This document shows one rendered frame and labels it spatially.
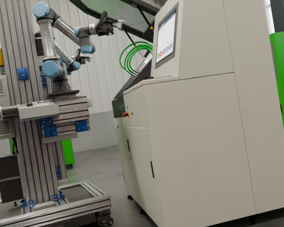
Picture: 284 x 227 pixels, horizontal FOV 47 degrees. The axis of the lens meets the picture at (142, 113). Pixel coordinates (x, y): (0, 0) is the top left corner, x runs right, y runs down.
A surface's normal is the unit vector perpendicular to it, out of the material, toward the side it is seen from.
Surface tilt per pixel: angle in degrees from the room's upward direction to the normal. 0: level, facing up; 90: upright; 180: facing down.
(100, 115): 90
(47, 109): 90
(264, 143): 90
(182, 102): 90
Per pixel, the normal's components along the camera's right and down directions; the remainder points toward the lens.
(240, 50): 0.22, -0.04
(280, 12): -0.93, 0.15
